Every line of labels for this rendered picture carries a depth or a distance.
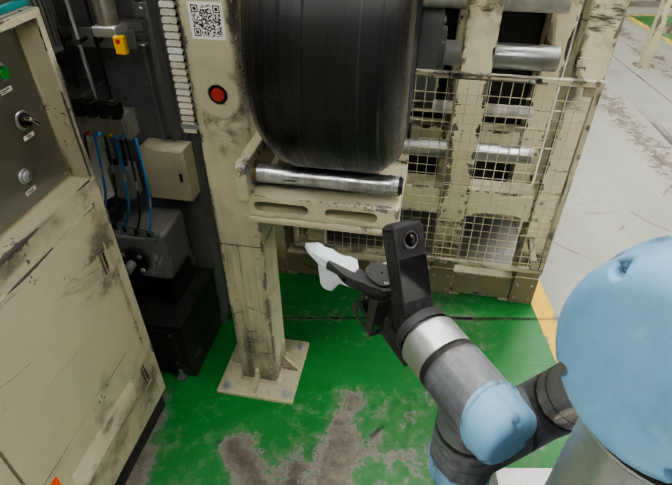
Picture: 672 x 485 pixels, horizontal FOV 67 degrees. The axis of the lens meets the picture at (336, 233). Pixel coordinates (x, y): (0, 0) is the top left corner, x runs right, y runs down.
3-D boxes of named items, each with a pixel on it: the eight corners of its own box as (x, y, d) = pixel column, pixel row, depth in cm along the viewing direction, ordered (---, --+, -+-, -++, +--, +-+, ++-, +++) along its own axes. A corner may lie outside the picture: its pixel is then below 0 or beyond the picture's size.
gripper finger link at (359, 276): (320, 275, 67) (381, 301, 64) (321, 265, 66) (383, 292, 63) (337, 257, 71) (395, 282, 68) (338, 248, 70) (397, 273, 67)
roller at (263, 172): (251, 185, 119) (249, 168, 117) (257, 175, 123) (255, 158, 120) (401, 200, 114) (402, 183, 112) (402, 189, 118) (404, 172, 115)
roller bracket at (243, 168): (237, 202, 119) (232, 165, 113) (282, 126, 150) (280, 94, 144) (251, 203, 118) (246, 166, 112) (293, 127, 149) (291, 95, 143)
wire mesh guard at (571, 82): (294, 245, 193) (282, 61, 150) (295, 242, 194) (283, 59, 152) (541, 275, 180) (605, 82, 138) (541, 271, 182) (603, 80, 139)
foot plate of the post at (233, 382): (216, 392, 177) (215, 385, 174) (242, 334, 198) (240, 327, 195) (292, 405, 173) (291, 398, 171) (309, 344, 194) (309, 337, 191)
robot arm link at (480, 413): (473, 483, 52) (488, 438, 47) (414, 399, 60) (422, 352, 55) (532, 452, 55) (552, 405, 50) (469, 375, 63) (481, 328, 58)
